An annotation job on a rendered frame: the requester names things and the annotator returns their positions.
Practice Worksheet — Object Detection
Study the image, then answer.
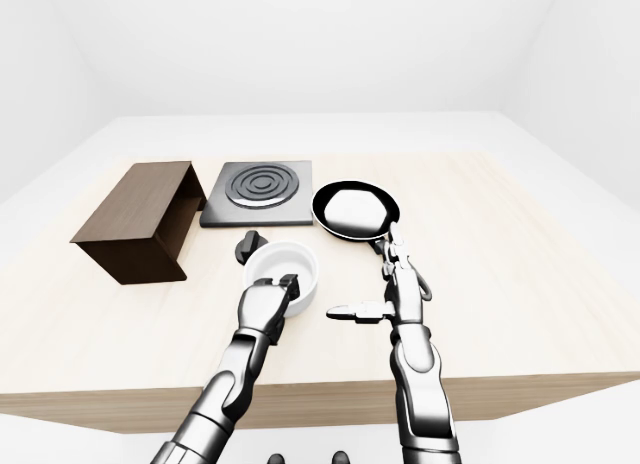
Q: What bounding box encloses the black frying pan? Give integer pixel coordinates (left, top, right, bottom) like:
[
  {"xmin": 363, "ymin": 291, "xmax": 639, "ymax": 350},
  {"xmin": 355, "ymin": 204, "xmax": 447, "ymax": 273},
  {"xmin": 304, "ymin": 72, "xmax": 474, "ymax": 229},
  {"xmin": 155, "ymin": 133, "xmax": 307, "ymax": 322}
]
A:
[{"xmin": 310, "ymin": 180, "xmax": 433, "ymax": 301}]

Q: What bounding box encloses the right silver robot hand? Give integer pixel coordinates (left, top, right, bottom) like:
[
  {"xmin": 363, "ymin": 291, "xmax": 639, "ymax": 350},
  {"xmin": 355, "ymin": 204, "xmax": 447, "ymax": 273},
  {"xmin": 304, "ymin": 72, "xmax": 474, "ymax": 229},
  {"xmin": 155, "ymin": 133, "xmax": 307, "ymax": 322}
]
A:
[{"xmin": 325, "ymin": 222, "xmax": 433, "ymax": 327}]

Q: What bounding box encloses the white bowl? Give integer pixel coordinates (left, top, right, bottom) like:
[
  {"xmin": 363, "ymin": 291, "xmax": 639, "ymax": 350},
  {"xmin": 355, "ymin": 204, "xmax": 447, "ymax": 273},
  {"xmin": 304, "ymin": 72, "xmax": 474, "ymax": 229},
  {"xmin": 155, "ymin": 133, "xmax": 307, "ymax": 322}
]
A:
[{"xmin": 242, "ymin": 240, "xmax": 320, "ymax": 318}]

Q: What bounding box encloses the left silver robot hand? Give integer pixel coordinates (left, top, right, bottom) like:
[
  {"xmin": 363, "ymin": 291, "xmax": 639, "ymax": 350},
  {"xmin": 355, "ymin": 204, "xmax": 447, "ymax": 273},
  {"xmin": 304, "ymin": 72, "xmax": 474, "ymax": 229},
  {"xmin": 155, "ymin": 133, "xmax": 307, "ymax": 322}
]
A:
[{"xmin": 235, "ymin": 273, "xmax": 301, "ymax": 346}]

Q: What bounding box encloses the flat dark stove plate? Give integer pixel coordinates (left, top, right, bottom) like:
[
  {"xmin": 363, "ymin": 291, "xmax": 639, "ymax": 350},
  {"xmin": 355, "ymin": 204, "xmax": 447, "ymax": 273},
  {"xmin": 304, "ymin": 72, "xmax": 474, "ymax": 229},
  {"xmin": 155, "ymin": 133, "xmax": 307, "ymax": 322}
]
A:
[{"xmin": 198, "ymin": 159, "xmax": 315, "ymax": 229}]

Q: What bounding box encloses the dark wooden cabinet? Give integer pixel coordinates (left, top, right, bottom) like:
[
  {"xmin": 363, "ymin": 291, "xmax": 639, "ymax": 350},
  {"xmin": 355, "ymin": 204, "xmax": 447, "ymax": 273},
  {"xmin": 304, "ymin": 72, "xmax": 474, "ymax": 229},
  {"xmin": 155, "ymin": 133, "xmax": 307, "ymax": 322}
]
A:
[{"xmin": 69, "ymin": 160, "xmax": 208, "ymax": 286}]

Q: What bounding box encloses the round black knob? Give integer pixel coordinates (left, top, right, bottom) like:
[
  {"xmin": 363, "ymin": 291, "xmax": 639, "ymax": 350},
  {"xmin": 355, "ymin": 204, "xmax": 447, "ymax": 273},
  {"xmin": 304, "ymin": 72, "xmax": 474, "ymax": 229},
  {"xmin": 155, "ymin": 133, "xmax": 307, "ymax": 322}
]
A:
[{"xmin": 234, "ymin": 229, "xmax": 267, "ymax": 265}]

